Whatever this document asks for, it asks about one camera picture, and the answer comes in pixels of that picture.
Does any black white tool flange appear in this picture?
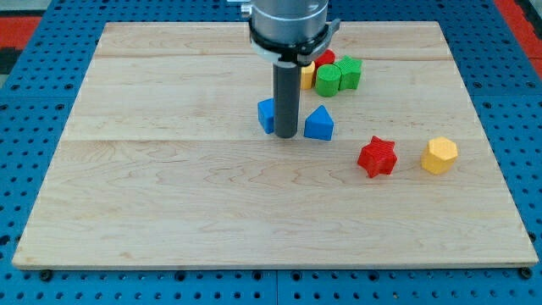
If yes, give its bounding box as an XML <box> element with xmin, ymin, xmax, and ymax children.
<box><xmin>249</xmin><ymin>19</ymin><xmax>340</xmax><ymax>66</ymax></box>

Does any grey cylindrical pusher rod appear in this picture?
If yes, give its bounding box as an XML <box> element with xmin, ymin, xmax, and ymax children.
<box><xmin>273</xmin><ymin>65</ymin><xmax>301</xmax><ymax>138</ymax></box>

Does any blue cube block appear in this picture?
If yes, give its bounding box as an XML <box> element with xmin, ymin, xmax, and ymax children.
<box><xmin>257</xmin><ymin>98</ymin><xmax>274</xmax><ymax>134</ymax></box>

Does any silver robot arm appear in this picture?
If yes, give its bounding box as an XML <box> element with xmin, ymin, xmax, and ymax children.
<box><xmin>241</xmin><ymin>0</ymin><xmax>340</xmax><ymax>138</ymax></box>

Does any yellow heart block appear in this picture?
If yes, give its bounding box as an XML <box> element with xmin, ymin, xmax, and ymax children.
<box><xmin>301</xmin><ymin>62</ymin><xmax>315</xmax><ymax>90</ymax></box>

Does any red round block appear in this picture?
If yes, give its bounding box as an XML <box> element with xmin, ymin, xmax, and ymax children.
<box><xmin>314</xmin><ymin>49</ymin><xmax>335</xmax><ymax>70</ymax></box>

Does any green cylinder block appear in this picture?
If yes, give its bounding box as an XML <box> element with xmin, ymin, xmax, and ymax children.
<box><xmin>315</xmin><ymin>64</ymin><xmax>341</xmax><ymax>97</ymax></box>

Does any blue triangular prism block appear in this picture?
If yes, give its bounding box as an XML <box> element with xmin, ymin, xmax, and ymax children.
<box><xmin>303</xmin><ymin>105</ymin><xmax>335</xmax><ymax>141</ymax></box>

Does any green star block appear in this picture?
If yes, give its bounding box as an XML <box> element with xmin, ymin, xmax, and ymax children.
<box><xmin>335</xmin><ymin>56</ymin><xmax>363</xmax><ymax>91</ymax></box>

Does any red star block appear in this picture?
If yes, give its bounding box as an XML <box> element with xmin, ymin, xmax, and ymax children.
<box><xmin>357</xmin><ymin>136</ymin><xmax>398</xmax><ymax>178</ymax></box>

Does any light wooden board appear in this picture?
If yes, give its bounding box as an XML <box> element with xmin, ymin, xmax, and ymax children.
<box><xmin>12</xmin><ymin>22</ymin><xmax>539</xmax><ymax>270</ymax></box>

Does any yellow hexagon block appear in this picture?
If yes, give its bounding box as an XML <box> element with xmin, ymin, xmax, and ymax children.
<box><xmin>421</xmin><ymin>136</ymin><xmax>458</xmax><ymax>175</ymax></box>

